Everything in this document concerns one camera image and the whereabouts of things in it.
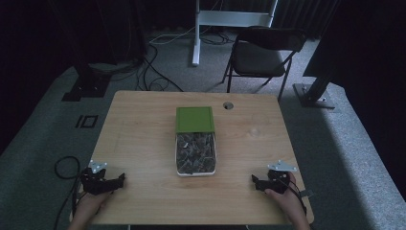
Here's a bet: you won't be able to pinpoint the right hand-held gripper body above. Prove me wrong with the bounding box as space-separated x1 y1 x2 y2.
265 159 298 196

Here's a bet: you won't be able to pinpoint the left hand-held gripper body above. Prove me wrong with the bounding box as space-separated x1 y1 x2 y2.
79 159 113 196

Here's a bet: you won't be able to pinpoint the white drawer tray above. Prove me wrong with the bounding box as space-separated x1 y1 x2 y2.
173 130 217 177

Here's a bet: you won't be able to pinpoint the green box sleeve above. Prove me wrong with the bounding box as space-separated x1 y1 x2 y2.
174 105 215 134

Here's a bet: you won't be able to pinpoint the person's left hand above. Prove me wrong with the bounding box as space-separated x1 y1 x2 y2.
75 190 113 222

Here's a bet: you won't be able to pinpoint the person's right hand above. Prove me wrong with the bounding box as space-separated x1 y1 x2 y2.
263 172 305 222

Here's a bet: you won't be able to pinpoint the pile of dark packets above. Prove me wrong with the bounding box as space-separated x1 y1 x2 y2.
176 131 215 173

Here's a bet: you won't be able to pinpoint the grey metal stand foot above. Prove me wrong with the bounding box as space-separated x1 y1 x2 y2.
292 74 337 110

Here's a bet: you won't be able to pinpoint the black stand base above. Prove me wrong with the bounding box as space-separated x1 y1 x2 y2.
60 61 113 103

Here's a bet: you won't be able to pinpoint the black folding chair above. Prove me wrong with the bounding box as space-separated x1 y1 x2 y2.
221 26 308 103

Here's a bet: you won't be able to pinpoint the white metal stand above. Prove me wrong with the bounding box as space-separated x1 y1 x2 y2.
191 0 280 67

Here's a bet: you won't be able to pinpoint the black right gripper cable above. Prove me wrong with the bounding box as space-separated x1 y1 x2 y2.
278 177 308 216

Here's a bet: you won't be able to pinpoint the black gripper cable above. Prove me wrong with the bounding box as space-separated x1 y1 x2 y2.
278 177 308 216
52 155 84 230

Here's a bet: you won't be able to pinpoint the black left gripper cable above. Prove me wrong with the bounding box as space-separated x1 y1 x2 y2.
52 155 84 230

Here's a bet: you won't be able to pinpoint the black floor cables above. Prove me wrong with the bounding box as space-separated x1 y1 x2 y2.
135 30 236 94

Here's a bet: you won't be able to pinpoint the white floor cable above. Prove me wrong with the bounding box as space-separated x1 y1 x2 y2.
148 26 196 46

